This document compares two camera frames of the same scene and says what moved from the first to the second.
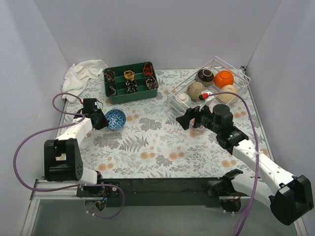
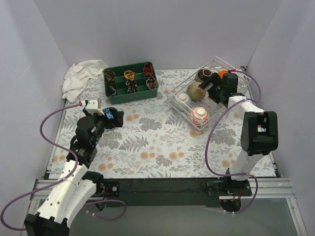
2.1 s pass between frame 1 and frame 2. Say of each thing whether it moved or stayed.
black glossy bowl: stayed
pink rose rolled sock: stayed
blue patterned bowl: moved
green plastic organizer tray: stayed
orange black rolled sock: stayed
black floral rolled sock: stayed
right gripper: moved
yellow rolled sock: stayed
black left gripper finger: moved
